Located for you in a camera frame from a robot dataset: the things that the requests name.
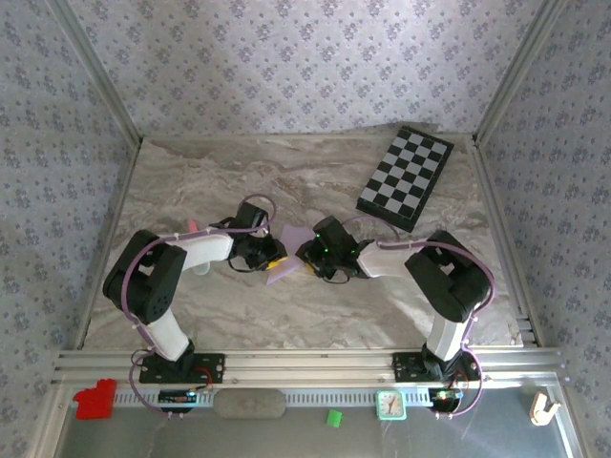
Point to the purple square paper sheet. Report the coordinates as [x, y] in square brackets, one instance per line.
[293, 236]

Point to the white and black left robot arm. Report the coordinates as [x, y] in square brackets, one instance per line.
[148, 281]

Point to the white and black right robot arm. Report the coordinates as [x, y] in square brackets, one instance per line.
[448, 276]

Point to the teal square clock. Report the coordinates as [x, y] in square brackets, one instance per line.
[391, 405]

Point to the pink foam cylinder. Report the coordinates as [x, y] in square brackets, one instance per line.
[192, 225]

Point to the black and grey chessboard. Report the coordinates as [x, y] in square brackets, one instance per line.
[410, 167]

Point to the grey oval pad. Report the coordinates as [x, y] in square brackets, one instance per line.
[249, 404]

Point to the small green block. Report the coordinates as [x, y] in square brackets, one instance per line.
[334, 418]

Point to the red toy block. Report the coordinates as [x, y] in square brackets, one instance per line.
[94, 401]

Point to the wooden hook piece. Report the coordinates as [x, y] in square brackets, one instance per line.
[541, 410]

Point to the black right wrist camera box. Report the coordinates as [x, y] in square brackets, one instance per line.
[334, 234]

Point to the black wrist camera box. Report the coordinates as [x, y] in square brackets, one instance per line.
[250, 218]
[334, 234]

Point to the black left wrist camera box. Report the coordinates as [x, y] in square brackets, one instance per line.
[250, 218]

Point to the aluminium mounting rail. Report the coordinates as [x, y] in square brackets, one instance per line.
[305, 365]

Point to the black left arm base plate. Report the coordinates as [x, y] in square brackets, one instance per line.
[215, 367]

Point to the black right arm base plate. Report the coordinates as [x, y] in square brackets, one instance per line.
[401, 367]

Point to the aluminium side rail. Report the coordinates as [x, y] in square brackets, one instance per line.
[125, 191]
[496, 214]

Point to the aluminium frame post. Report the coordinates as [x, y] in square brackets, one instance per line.
[514, 71]
[100, 71]

